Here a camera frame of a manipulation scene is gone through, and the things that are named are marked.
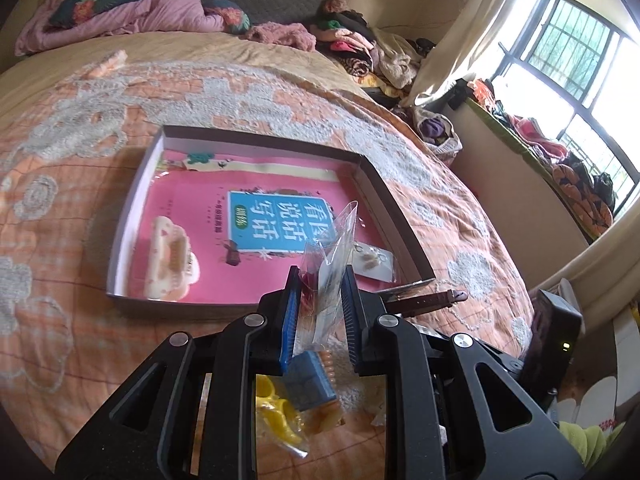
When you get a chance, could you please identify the clothes on window sill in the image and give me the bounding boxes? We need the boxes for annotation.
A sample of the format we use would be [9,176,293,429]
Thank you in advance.
[446,79,616,243]

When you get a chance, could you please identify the yellow rings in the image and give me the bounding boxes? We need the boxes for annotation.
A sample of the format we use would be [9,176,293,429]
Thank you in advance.
[255,374,312,460]

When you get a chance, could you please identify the pink booklet with blue label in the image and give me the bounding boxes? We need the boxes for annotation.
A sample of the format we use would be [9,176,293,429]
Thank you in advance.
[127,148,402,306]

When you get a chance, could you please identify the small clear earring bag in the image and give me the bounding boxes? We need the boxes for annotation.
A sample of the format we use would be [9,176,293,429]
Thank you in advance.
[352,242,396,283]

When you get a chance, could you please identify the tan bed sheet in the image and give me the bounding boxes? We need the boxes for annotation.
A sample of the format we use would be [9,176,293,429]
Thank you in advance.
[1,32,369,128]

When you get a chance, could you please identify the orange plaid floral blanket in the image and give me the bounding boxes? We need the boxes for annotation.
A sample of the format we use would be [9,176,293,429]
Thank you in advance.
[1,40,534,468]

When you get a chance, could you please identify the pile of clothes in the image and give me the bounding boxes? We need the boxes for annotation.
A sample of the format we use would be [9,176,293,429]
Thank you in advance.
[307,0,435,110]

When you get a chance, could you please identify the brown leather strap wristwatch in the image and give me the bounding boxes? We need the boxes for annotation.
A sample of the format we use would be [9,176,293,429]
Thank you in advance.
[385,289,469,318]

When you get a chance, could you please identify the small blue plastic box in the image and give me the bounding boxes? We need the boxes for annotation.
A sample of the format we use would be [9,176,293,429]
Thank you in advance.
[282,350,336,412]

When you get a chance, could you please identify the window with metal grille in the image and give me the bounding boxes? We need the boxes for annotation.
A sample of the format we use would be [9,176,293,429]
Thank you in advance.
[491,0,639,216]

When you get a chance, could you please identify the pink fuzzy garment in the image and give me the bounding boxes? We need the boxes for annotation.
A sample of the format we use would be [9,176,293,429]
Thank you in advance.
[243,22,317,52]

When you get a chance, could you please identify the silver chain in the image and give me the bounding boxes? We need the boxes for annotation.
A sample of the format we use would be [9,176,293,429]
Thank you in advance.
[294,199,360,356]

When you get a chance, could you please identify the bag of clothes on floor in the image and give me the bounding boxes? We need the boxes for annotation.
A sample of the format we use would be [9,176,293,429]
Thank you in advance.
[411,107,463,166]

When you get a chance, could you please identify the cream curtain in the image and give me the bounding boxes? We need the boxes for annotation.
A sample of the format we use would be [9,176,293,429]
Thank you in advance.
[401,0,516,107]

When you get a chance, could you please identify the dark cardboard box tray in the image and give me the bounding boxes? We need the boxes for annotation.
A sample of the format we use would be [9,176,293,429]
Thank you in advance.
[106,126,435,318]

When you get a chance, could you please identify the cream hair claw clip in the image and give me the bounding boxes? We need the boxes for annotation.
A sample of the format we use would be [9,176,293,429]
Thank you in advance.
[143,216,201,302]

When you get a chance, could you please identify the purple crumpled quilt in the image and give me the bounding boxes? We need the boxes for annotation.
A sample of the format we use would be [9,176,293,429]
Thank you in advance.
[14,0,224,56]

